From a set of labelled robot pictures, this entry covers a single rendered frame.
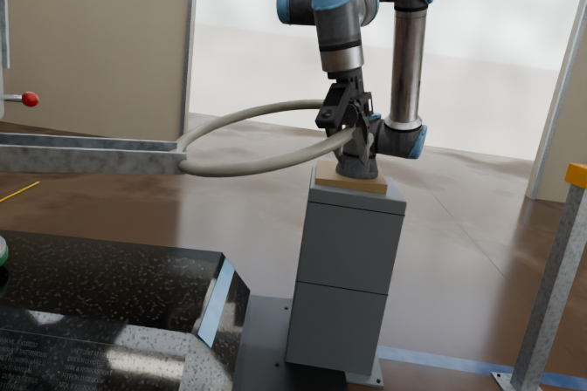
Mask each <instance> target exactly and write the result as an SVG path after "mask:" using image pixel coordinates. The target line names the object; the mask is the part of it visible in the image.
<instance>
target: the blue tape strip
mask: <svg viewBox="0 0 587 391"><path fill-rule="evenodd" d="M234 270H235V268H234V267H233V266H232V265H231V263H230V262H229V261H228V260H227V259H225V260H224V263H223V266H222V269H221V271H220V273H219V276H218V280H217V282H216V285H215V288H214V290H213V293H212V295H211V299H210V302H209V304H208V307H207V309H206V312H205V315H204V318H203V321H202V324H201V326H200V328H199V331H198V335H199V336H200V337H201V338H202V339H203V340H204V342H205V343H206V344H207V345H208V346H209V347H210V348H211V347H212V343H213V340H214V338H215V334H216V331H217V328H218V323H219V320H220V317H221V314H222V311H223V308H224V302H225V300H226V296H227V293H228V291H229V287H230V284H231V279H232V276H233V272H234Z"/></svg>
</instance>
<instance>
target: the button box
mask: <svg viewBox="0 0 587 391"><path fill-rule="evenodd" d="M0 21H1V42H2V64H3V69H8V68H10V42H9V19H8V0H0Z"/></svg>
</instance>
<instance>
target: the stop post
mask: <svg viewBox="0 0 587 391"><path fill-rule="evenodd" d="M564 180H565V181H566V182H568V183H571V184H570V190H569V193H568V195H567V198H566V202H565V204H564V207H563V213H562V215H561V218H560V221H559V224H558V227H557V230H556V235H555V238H554V241H553V243H552V247H551V250H550V253H549V258H548V261H547V263H546V266H545V270H544V273H543V275H542V281H541V283H540V286H539V289H538V293H537V295H536V298H535V303H534V306H533V309H532V312H531V314H530V318H529V321H528V325H527V329H526V332H525V334H524V337H523V341H522V343H521V348H520V352H519V354H518V357H517V360H516V363H515V366H514V371H513V373H512V374H504V373H494V372H491V375H492V376H493V377H494V379H495V380H496V382H497V383H498V385H499V386H500V387H501V389H502V391H542V390H541V388H540V387H539V384H540V381H541V378H542V374H543V370H544V368H545V365H546V362H547V359H548V357H549V352H550V349H551V347H552V344H553V341H554V338H555V336H556V331H557V328H558V326H559V323H560V320H561V317H562V315H563V310H564V307H565V305H566V302H567V299H568V296H569V293H570V288H571V286H572V283H573V280H574V277H575V275H576V272H577V267H578V265H579V262H580V259H581V256H582V254H583V251H584V246H585V244H586V241H587V165H583V164H576V163H570V164H569V166H568V169H567V172H566V175H565V178H564Z"/></svg>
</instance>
